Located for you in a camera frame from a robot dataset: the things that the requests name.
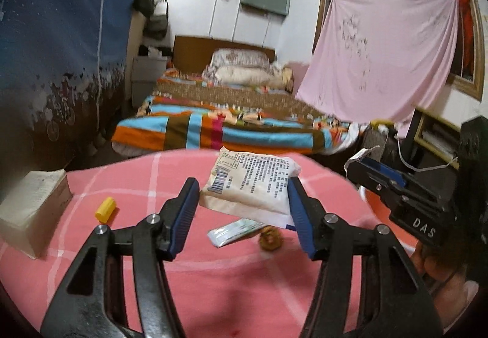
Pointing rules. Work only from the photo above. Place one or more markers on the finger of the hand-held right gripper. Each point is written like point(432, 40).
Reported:
point(369, 181)
point(385, 172)

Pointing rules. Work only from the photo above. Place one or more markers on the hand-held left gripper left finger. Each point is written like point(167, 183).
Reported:
point(185, 216)

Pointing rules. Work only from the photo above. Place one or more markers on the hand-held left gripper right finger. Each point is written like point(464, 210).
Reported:
point(301, 223)

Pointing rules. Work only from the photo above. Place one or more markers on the orange bucket with white rim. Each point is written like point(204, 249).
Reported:
point(375, 214)

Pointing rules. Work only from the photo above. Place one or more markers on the brown walnut shell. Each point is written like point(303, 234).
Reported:
point(270, 240)

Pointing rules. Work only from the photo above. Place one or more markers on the small sachet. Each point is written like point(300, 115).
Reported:
point(228, 233)

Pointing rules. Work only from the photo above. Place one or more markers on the white printed packet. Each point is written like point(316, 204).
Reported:
point(251, 185)

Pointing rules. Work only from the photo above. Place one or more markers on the yellow plastic cap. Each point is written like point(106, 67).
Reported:
point(105, 210)

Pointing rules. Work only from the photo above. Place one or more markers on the person's right hand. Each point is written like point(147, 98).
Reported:
point(453, 296)

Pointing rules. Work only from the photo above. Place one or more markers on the black fan heater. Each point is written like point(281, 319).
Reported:
point(377, 143)

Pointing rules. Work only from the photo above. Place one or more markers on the yellow white power strip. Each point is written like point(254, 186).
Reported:
point(383, 126)

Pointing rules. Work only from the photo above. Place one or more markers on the stack of papers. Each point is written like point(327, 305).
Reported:
point(438, 136)

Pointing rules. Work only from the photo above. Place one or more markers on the wooden shelf desk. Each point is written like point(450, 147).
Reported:
point(438, 120)

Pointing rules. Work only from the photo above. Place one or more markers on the pink checked cloth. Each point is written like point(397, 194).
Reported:
point(236, 284)

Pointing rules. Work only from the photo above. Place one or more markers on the colourful patterned bed sheet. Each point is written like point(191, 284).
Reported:
point(228, 128)

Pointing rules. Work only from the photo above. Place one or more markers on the pink hanging sheet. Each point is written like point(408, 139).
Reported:
point(381, 56)

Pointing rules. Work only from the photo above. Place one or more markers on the yellowish folded bedding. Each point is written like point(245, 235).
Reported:
point(287, 78)

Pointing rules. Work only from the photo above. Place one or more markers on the grey nightstand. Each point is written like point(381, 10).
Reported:
point(146, 78)

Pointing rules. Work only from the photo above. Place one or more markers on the tissue box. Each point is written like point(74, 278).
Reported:
point(34, 204)

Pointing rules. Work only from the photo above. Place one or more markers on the beige pillow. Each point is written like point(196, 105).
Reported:
point(247, 75)

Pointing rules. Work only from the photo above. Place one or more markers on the red hanging cloth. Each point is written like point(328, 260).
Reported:
point(466, 33)

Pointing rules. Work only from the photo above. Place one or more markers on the floral pillow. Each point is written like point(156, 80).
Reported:
point(236, 59)

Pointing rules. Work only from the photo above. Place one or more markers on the wooden bed headboard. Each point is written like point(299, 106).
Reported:
point(190, 50)

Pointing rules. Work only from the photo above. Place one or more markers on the grey hanging bag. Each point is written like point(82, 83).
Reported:
point(158, 21)

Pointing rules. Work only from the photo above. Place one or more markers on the blue dotted wardrobe cover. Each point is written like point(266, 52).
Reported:
point(57, 36)

